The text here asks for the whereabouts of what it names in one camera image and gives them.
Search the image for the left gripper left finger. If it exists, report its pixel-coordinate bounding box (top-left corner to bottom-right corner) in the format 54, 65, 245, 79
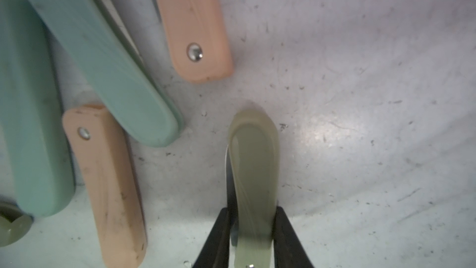
192, 208, 231, 268

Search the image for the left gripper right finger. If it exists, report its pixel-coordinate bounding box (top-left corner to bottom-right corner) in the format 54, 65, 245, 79
273, 206, 314, 268

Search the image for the olive knife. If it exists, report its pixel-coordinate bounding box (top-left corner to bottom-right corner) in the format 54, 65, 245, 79
1, 202, 33, 247
228, 109, 280, 268

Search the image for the peach knife lower diagonal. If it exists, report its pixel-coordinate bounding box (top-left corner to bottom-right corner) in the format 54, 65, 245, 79
62, 105, 148, 268

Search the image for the mint knife upright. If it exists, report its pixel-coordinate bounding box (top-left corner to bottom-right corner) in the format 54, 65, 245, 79
1, 0, 75, 217

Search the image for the peach knife upright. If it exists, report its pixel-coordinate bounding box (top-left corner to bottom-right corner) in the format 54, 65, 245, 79
156, 0, 234, 83

